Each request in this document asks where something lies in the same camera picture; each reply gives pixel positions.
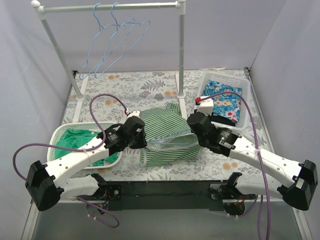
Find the green striped tank top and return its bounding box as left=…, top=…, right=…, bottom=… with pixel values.
left=140, top=102, right=201, bottom=167

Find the green shirt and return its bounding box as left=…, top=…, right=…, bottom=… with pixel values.
left=54, top=128, right=121, bottom=169

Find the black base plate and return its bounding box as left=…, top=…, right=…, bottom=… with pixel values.
left=81, top=180, right=248, bottom=211

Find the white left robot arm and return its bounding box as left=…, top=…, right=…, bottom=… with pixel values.
left=25, top=115, right=147, bottom=211

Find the white clothes rack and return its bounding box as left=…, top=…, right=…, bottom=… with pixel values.
left=30, top=0, right=187, bottom=123

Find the black folded garment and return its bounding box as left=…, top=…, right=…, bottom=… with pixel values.
left=209, top=115, right=236, bottom=127

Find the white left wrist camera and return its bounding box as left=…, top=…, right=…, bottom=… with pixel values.
left=126, top=110, right=141, bottom=119

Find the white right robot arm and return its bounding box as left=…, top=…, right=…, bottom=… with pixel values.
left=187, top=112, right=318, bottom=211

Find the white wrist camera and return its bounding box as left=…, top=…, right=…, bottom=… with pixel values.
left=193, top=96, right=214, bottom=116
left=126, top=110, right=141, bottom=119

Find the blue wire hanger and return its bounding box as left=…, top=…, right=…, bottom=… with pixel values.
left=79, top=3, right=120, bottom=81
left=147, top=138, right=198, bottom=151
left=86, top=2, right=151, bottom=79

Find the white laundry basket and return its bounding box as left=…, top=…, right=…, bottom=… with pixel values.
left=50, top=122, right=122, bottom=170
left=196, top=71, right=251, bottom=132

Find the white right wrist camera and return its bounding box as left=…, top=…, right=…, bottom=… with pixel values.
left=193, top=96, right=214, bottom=116

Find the white left laundry basket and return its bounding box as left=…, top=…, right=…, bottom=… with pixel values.
left=50, top=122, right=122, bottom=170

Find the white right laundry basket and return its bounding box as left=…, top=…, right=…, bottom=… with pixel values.
left=196, top=71, right=251, bottom=132

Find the blue floral garment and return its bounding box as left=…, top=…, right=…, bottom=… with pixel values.
left=201, top=80, right=243, bottom=123

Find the floral table cloth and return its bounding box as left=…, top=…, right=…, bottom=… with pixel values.
left=62, top=71, right=261, bottom=181

